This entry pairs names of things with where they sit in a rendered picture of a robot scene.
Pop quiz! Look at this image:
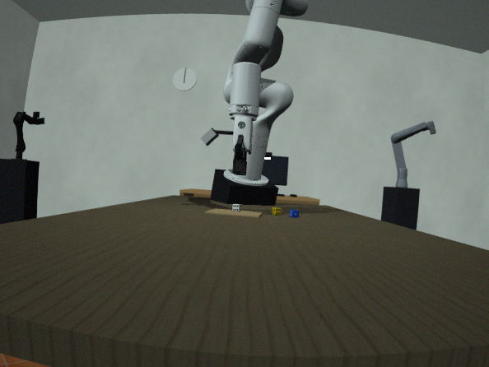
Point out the tan mat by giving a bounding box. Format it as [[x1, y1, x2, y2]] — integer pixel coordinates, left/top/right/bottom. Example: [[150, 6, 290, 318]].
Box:
[[205, 208, 263, 217]]

